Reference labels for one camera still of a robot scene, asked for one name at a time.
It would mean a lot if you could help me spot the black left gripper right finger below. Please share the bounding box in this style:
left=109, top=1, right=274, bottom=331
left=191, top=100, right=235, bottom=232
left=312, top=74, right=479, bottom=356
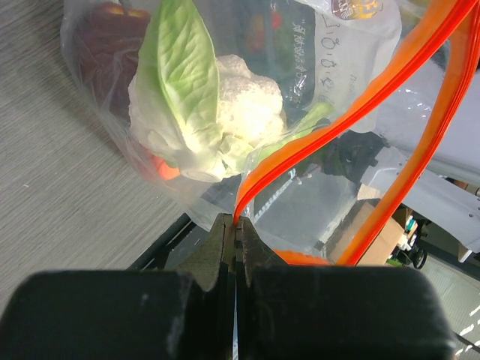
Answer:
left=235, top=217, right=455, bottom=359

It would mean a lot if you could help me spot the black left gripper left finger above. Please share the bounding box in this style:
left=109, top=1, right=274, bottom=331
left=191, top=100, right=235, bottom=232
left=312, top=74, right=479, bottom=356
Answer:
left=1, top=214, right=235, bottom=359

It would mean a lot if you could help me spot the clear orange-zip plastic bag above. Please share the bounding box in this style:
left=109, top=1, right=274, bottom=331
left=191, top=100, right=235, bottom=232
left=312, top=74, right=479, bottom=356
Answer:
left=60, top=1, right=479, bottom=265

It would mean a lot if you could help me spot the white cauliflower with leaves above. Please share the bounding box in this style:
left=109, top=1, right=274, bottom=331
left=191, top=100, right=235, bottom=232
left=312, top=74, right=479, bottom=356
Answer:
left=130, top=1, right=333, bottom=183

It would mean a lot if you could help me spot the orange peach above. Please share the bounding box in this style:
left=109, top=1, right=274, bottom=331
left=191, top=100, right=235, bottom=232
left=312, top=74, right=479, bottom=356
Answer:
left=61, top=1, right=180, bottom=181

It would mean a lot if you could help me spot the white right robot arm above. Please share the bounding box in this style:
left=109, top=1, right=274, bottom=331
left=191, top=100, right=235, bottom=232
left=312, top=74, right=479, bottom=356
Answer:
left=361, top=124, right=479, bottom=263

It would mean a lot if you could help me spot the cardboard box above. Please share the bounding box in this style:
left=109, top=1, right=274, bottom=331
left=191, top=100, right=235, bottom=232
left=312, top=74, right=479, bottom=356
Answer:
left=329, top=200, right=406, bottom=267

